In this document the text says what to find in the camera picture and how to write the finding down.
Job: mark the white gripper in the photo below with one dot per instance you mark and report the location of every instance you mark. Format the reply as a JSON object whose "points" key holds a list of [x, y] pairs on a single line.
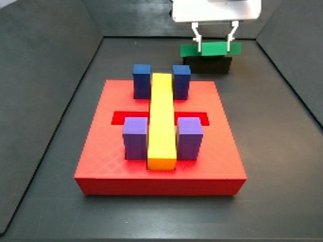
{"points": [[198, 11]]}

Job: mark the green stepped block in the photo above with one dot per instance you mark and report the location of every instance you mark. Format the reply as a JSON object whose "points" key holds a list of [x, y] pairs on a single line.
{"points": [[212, 49]]}

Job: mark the blue block right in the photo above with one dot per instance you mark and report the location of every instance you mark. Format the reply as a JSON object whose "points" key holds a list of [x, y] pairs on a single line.
{"points": [[182, 78]]}

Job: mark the blue block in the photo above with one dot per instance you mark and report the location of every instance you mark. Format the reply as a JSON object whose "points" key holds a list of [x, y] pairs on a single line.
{"points": [[142, 75], [182, 78]]}

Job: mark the blue block left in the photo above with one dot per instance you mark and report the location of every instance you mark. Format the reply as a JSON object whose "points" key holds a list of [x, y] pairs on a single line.
{"points": [[142, 75]]}

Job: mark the yellow long block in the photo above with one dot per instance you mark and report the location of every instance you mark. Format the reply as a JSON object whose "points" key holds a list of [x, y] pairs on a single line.
{"points": [[162, 147]]}

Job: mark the purple block right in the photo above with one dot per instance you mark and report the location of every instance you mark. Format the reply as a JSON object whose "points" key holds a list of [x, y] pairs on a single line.
{"points": [[189, 138]]}

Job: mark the purple block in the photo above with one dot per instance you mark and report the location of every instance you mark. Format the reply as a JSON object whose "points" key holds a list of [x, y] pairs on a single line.
{"points": [[189, 138], [136, 135]]}

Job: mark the purple block left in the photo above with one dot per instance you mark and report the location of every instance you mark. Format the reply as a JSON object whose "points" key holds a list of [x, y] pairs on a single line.
{"points": [[136, 135]]}

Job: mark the black bracket fixture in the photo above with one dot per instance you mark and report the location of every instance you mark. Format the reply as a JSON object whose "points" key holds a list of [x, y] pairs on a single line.
{"points": [[209, 65]]}

